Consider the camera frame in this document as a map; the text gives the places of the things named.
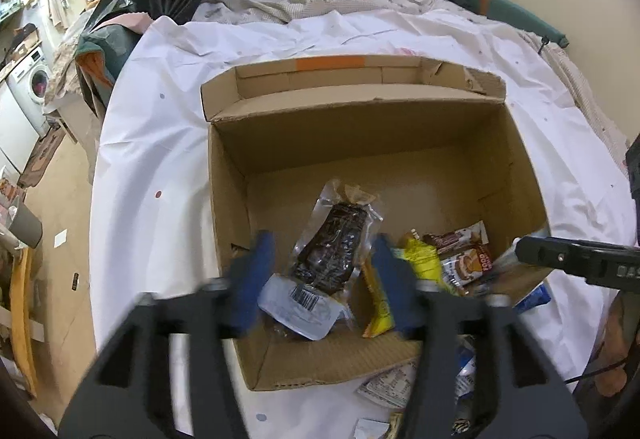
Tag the brown floor rug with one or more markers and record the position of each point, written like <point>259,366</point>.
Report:
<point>42,156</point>

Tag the dark brown vacuum-packed snack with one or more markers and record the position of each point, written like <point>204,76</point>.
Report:
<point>335,239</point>

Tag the grey bin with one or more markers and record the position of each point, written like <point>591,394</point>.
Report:
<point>27,226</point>

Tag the white hanging towel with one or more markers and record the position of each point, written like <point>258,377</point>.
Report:
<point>59,4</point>

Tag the blue snack packet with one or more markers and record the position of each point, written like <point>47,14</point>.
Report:
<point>534,299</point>

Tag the white floor cabinet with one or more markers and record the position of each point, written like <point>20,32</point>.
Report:
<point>15,134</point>

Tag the beige dotted blanket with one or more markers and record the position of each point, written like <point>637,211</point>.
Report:
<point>585,89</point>

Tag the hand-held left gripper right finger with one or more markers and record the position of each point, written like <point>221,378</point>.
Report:
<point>395,289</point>

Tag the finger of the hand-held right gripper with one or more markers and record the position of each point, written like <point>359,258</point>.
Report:
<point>555,255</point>

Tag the yellow wooden stool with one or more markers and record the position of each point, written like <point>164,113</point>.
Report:
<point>22,319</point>

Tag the white black-print snack packet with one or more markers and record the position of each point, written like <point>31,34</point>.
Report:
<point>300,306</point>

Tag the green rolled mat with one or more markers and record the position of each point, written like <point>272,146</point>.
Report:
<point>500,4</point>

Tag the white washing machine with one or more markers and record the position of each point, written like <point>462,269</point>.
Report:
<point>32,84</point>

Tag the white paper scrap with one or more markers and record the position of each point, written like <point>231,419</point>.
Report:
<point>60,238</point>

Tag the yellow snack packet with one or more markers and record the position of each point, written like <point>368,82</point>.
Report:
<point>422,261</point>

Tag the orange brown snack packet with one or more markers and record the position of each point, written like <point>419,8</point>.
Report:
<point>467,266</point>

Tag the dark brown snack bar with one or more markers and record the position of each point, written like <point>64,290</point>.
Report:
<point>455,236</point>

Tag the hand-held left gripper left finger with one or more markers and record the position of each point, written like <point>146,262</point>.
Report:
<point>250,284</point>

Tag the small dark wrapper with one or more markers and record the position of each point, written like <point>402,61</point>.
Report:
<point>75,281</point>

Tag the floral beige blanket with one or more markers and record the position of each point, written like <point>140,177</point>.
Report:
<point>65,59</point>

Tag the cardboard box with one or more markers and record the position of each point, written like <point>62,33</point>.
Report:
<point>430,159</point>

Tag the orange green cloth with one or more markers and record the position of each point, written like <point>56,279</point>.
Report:
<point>100,64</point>

